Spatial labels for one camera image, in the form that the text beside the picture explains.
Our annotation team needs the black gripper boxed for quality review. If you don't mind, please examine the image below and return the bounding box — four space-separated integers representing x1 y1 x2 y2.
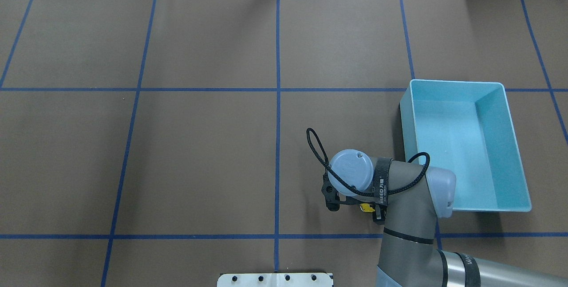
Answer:
321 178 386 226

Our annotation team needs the yellow beetle toy car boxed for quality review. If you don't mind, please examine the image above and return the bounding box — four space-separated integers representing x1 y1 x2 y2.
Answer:
359 203 375 213

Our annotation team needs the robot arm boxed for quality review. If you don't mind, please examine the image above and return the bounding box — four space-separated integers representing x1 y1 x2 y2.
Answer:
314 149 567 287

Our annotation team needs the light blue plastic bin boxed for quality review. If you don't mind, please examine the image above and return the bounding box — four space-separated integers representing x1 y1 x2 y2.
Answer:
399 79 532 212

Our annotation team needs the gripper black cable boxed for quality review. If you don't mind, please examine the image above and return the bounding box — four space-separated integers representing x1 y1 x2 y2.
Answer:
306 128 430 198

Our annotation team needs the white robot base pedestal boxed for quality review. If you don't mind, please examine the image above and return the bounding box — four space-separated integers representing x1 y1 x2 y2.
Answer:
217 272 335 287

